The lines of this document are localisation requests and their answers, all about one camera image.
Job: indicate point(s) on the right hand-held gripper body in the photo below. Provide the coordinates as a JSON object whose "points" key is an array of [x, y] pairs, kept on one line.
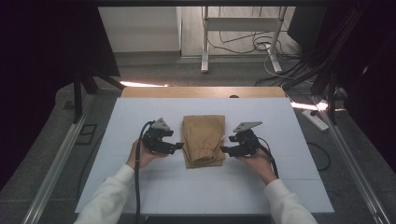
{"points": [[247, 144]]}

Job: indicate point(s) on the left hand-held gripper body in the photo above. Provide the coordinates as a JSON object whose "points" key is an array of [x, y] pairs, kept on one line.
{"points": [[157, 143]]}

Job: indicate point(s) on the tan pants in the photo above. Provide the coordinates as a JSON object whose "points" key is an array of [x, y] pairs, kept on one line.
{"points": [[202, 137]]}

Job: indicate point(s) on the person's left hand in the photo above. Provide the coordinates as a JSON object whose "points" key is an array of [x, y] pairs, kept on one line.
{"points": [[140, 157]]}

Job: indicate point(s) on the person's right hand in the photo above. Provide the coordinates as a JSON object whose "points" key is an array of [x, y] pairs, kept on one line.
{"points": [[260, 165]]}

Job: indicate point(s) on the white power strip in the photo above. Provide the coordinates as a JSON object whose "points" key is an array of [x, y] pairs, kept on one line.
{"points": [[317, 122]]}

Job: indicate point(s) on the black metal stand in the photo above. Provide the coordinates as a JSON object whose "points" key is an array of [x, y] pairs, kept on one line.
{"points": [[77, 102], [331, 102]]}

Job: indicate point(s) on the white cabinet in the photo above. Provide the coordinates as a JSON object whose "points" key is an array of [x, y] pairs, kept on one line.
{"points": [[140, 29]]}

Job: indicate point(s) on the dark curtain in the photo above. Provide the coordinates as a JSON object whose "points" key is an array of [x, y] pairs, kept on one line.
{"points": [[370, 77], [37, 77]]}

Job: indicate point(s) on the black floor bracket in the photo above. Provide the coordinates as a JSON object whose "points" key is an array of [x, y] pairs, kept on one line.
{"points": [[81, 143]]}

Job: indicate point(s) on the aluminium rail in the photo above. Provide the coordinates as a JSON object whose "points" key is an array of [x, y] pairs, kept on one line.
{"points": [[351, 168], [59, 155]]}

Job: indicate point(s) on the white metal stand frame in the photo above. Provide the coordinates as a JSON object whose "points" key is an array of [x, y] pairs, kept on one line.
{"points": [[239, 24]]}

